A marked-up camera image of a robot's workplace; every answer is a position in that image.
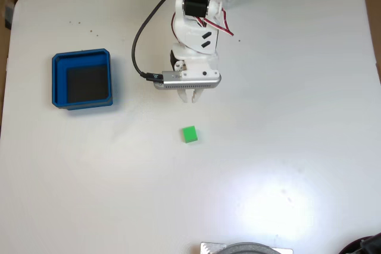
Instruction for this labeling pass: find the green cube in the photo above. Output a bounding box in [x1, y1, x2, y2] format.
[181, 125, 199, 145]

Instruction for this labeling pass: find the blue square box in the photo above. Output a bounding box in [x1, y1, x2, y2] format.
[51, 48, 114, 111]

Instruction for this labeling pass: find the grey round stand silver plate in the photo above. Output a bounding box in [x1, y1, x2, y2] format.
[199, 241, 294, 254]

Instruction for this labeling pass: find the silver camera box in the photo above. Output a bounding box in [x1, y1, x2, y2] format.
[152, 70, 223, 92]

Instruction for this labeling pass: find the black camera cable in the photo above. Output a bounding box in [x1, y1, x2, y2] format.
[131, 0, 215, 84]

